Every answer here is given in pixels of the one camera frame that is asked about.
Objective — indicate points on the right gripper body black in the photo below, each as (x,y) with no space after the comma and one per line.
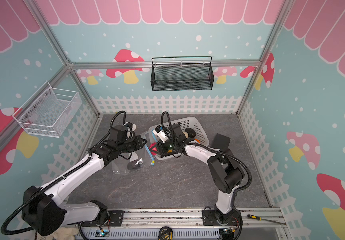
(159,148)

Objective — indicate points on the white plastic basket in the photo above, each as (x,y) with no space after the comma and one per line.
(190,127)

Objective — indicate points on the beige cloth rag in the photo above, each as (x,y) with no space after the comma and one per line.
(61,234)

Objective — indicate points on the black wire wall basket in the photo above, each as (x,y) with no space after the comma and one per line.
(187,73)

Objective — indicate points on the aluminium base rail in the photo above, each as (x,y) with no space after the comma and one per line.
(186,218)

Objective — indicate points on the yellow handled screwdriver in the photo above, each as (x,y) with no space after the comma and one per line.
(261,219)

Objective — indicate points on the black square pad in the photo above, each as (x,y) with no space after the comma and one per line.
(221,143)

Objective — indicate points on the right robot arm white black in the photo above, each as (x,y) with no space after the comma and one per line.
(229,174)

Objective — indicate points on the dark food piece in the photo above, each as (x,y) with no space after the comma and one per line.
(134,165)
(192,133)

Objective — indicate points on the white wire wall basket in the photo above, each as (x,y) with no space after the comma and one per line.
(49,112)

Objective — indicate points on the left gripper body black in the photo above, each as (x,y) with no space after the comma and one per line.
(137,142)

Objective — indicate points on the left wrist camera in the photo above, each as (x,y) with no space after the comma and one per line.
(130,126)

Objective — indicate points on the pink food ball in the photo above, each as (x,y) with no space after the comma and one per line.
(153,147)

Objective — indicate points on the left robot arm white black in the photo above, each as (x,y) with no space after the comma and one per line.
(43,209)

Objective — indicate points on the clear zip top bag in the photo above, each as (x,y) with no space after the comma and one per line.
(119,165)

